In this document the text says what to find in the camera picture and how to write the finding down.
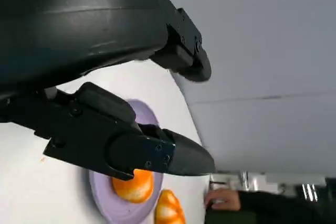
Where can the lilac plate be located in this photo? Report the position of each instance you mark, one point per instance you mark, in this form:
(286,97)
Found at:
(105,203)

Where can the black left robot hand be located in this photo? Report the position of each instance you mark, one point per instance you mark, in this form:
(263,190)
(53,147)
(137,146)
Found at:
(78,24)

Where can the orange white toy bread roll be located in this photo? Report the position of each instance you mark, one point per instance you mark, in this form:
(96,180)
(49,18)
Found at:
(136,190)
(168,208)

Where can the person's hand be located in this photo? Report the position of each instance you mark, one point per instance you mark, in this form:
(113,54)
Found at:
(223,200)

